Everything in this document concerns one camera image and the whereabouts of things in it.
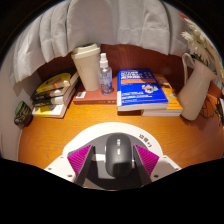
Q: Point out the orange book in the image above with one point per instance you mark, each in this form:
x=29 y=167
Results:
x=173 y=100

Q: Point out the yellow and black book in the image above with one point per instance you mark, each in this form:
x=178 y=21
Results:
x=55 y=82

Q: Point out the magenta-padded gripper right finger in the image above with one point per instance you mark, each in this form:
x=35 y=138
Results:
x=146 y=160

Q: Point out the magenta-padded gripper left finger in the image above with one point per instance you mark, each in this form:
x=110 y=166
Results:
x=80 y=160

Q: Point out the cream tumbler with lid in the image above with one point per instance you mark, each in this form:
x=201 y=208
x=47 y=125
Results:
x=88 y=68

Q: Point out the white pitcher vase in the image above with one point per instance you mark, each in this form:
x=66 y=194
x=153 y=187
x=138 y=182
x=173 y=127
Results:
x=196 y=93

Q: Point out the white curtain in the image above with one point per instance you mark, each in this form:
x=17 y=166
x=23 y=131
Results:
x=110 y=23

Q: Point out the black computer mouse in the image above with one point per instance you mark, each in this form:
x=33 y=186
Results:
x=118 y=156

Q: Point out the dark mug with green inside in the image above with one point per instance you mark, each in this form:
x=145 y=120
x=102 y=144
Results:
x=22 y=115

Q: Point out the clear spray bottle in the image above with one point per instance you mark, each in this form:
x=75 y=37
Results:
x=105 y=78

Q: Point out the red book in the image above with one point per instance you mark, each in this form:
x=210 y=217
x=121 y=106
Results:
x=93 y=97

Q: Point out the yellow and white book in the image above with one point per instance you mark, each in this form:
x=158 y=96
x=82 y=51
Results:
x=50 y=110

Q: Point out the white and grey mouse pad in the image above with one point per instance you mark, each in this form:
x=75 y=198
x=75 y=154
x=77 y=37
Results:
x=100 y=133

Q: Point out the blue book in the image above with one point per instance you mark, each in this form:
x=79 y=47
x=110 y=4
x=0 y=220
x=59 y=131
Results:
x=140 y=88

